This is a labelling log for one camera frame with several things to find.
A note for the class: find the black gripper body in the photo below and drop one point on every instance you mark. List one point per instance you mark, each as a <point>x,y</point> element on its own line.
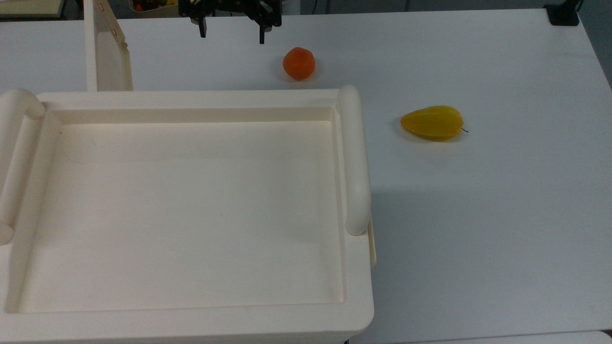
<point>229,8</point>

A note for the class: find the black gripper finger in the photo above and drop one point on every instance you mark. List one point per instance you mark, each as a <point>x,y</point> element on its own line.
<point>262,34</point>
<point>203,27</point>

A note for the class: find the cream cabinet door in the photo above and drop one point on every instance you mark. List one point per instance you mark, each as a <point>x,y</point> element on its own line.
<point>107,52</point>

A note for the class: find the orange toy tangerine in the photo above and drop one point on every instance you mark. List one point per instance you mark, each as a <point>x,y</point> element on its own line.
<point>299,63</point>

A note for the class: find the bin of toy fruit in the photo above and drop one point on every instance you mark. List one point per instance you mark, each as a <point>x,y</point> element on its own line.
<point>153,6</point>

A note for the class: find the pale green tray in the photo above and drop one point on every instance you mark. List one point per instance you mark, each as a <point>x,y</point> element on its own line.
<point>31,7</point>

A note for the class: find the cream plastic cart tray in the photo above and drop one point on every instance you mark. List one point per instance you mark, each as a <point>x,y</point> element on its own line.
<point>191,215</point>

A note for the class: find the yellow toy starfruit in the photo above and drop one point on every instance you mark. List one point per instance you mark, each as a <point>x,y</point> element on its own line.
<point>432,123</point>

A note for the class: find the black clamp base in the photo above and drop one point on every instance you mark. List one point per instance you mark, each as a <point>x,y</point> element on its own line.
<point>563,13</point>

